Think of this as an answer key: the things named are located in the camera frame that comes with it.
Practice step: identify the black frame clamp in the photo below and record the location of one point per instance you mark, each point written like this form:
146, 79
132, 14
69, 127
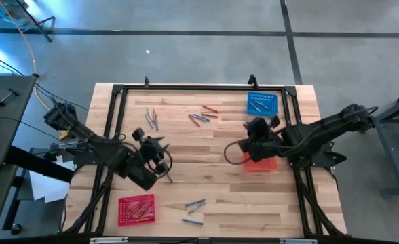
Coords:
252, 80
146, 81

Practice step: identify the orange plastic basket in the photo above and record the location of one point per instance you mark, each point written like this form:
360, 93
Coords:
267, 166

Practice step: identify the black aluminium table frame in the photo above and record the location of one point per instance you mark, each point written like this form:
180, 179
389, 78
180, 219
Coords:
203, 87

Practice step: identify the black corner bracket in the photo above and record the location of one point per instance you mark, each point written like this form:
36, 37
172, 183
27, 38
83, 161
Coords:
290, 90
117, 89

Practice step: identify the blue plastic basket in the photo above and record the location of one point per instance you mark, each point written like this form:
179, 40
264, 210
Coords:
269, 112

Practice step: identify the black desk beam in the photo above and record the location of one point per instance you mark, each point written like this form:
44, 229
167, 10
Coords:
40, 164

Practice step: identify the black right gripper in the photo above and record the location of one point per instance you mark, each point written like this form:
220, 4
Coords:
270, 145

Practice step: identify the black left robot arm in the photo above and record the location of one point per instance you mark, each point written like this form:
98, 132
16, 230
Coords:
84, 133

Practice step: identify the blue crayon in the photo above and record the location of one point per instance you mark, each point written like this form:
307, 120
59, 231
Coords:
192, 221
203, 117
156, 122
195, 203

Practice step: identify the red plastic basket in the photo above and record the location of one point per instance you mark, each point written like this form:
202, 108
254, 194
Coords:
125, 220

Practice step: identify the black caster wheel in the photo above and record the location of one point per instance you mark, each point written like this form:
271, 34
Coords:
15, 229

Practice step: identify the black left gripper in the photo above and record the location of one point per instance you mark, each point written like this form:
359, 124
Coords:
151, 150

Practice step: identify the silver bracket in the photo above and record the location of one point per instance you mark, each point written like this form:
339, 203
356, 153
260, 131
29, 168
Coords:
298, 241
108, 240

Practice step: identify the black floor stand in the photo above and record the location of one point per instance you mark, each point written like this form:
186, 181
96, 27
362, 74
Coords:
36, 25

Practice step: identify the white paper sheet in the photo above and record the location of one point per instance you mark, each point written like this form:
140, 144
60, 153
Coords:
47, 189

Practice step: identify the black side clamp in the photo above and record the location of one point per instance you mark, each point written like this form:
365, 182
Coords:
50, 154

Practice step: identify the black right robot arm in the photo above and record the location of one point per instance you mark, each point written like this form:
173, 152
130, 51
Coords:
321, 130

